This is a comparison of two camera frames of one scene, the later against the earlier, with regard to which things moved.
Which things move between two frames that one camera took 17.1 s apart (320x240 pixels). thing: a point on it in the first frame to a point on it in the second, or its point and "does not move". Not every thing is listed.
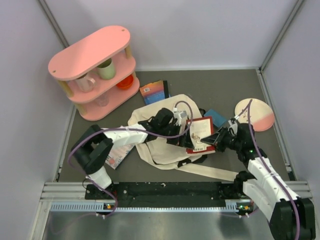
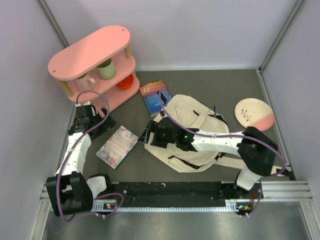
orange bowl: (126, 83) does not move
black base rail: (165, 194) does not move
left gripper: (184, 141) to (109, 123)
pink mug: (85, 83) does not move
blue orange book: (155, 92) does not move
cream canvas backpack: (156, 152) to (194, 114)
